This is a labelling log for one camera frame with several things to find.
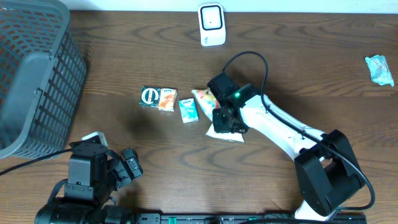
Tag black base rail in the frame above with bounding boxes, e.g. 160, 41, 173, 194
133, 212, 368, 224

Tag white barcode scanner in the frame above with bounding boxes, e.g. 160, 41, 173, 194
198, 3, 226, 47

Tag orange tissue pack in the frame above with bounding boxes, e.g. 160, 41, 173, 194
158, 88, 177, 111

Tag teal white Kleenex tissue pack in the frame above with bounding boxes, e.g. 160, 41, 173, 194
178, 98, 199, 123

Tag black healing ointment box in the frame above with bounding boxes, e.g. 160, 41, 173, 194
139, 86, 161, 108

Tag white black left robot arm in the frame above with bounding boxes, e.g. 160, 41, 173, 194
34, 139, 143, 224

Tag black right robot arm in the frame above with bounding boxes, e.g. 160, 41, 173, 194
208, 72, 365, 221

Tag green soft wipes pack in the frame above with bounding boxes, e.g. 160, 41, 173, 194
364, 55, 394, 87

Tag cream wipes pack blue edges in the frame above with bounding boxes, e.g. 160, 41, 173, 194
191, 88, 244, 142

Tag grey plastic mesh basket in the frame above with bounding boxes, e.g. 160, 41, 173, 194
1, 0, 87, 159

